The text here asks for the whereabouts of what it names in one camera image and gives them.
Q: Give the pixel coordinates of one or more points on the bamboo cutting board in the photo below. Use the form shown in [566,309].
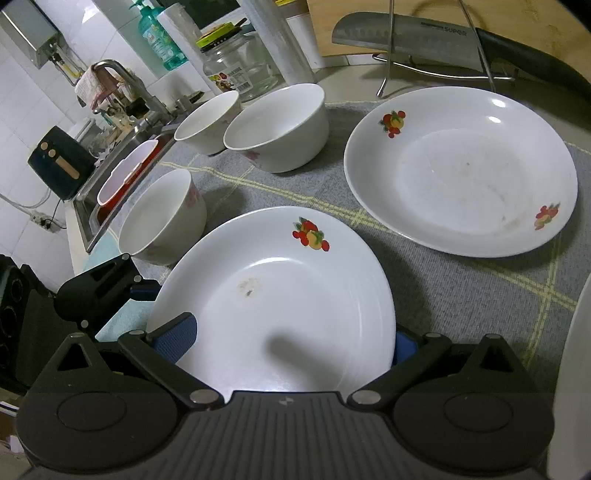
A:
[531,23]

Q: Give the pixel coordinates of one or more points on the wall mounted metal box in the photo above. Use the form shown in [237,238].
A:
[27,32]

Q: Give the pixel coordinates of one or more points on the white paper towel roll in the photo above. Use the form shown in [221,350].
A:
[178,27]

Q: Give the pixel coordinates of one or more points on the white fruit print plate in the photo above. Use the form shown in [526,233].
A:
[461,175]
[286,286]

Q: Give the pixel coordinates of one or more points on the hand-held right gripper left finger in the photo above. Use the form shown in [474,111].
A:
[178,339]

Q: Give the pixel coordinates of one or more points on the grey checked mat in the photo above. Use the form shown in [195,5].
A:
[323,194]

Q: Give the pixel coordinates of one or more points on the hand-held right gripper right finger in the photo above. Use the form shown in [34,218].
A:
[405,347]

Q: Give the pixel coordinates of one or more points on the small white floral bowl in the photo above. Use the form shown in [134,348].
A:
[203,134]

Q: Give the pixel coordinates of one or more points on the teal cloth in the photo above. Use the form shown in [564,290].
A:
[120,318]

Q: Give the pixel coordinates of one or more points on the white ceramic dish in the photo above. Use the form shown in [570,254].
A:
[572,392]

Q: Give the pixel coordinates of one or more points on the large white floral bowl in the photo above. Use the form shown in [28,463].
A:
[286,138]

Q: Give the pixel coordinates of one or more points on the steel faucet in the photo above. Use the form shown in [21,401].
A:
[138,83]

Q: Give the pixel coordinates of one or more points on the pink cloth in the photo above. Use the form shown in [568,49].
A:
[92,87]

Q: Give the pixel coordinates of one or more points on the black countertop appliance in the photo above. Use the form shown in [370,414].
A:
[60,161]

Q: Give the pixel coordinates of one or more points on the glass jar with green lid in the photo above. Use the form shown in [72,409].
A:
[240,69]

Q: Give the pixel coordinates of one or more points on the green dish soap bottle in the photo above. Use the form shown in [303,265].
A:
[161,41]

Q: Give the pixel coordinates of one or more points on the steel sink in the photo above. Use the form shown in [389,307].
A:
[87,203]

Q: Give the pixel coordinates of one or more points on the plastic wrap roll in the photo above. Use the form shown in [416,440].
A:
[277,37]

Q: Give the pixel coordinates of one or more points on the red and white basin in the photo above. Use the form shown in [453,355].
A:
[122,177]

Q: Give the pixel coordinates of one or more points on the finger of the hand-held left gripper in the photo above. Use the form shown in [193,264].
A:
[99,284]

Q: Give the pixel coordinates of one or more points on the white container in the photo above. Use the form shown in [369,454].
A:
[302,37]

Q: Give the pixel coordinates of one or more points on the white power strip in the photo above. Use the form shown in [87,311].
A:
[44,221]

